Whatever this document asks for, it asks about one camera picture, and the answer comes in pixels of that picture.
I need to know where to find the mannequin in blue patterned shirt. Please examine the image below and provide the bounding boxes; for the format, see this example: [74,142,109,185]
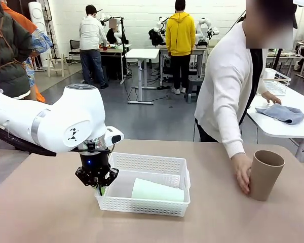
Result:
[24,27,53,88]

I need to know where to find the cardigan person right hand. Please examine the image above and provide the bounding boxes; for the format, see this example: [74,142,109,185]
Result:
[234,153,254,196]

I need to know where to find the black chair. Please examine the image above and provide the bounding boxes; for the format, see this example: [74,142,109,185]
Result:
[68,39,82,63]

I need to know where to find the cardigan person right forearm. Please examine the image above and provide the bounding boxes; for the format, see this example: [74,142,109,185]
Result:
[222,118,246,160]

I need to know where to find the pale green cup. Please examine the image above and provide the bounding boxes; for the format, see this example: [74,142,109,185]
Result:
[130,177,185,203]

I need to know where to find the white tower appliance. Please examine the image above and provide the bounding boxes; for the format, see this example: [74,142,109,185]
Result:
[28,2,53,68]

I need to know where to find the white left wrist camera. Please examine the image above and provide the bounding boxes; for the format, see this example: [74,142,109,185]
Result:
[105,127,125,149]

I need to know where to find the person in white shirt, jeans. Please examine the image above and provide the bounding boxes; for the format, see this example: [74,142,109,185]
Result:
[79,4,110,90]

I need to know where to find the mannequin in green puffer jacket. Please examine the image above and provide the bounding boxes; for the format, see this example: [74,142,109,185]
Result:
[0,0,35,98]

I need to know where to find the grey plastic stool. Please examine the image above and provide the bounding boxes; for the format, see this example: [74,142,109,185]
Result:
[185,76,205,104]

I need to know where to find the person in white cardigan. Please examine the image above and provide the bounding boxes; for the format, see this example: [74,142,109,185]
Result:
[194,0,298,196]

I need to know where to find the desk with black legs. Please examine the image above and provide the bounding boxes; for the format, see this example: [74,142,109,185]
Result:
[101,44,133,86]

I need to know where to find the black backpack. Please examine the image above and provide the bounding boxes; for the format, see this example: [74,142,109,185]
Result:
[148,28,165,47]

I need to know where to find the white wire dish rack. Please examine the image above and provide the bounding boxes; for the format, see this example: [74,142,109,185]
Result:
[262,67,292,97]

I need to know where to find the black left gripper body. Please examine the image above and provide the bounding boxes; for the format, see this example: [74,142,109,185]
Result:
[79,151,111,181]

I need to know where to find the black arm cable sleeve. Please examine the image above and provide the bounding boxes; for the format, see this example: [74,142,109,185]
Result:
[0,123,58,157]

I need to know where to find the seated person in dark top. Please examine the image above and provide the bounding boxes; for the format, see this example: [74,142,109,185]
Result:
[105,17,123,46]

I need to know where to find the tall brown cup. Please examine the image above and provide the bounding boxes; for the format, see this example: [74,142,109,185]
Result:
[249,149,286,202]

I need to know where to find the person in yellow hoodie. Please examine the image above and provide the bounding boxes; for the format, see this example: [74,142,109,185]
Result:
[165,0,197,95]

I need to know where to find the white rounded table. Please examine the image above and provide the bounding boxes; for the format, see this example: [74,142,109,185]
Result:
[245,87,304,163]

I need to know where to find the cardigan person left forearm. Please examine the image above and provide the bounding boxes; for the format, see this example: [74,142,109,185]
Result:
[256,75,269,96]

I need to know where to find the white plastic perforated basket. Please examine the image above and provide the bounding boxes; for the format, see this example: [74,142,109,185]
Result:
[94,152,192,218]

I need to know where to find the white wooden step stool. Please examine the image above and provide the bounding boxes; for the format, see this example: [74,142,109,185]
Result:
[47,52,71,78]

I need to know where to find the white standing desk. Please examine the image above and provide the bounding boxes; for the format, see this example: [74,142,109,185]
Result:
[125,48,161,105]

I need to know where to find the blue grey towel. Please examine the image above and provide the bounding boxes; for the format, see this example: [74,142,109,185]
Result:
[255,103,304,125]

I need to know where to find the cardigan person left hand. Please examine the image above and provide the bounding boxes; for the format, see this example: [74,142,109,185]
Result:
[260,90,282,105]

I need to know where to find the grey desk with white legs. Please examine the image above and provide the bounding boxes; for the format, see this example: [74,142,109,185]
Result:
[159,47,211,86]

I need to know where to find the mannequin in orange shirt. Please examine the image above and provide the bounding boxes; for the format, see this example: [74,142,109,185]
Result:
[1,0,47,103]

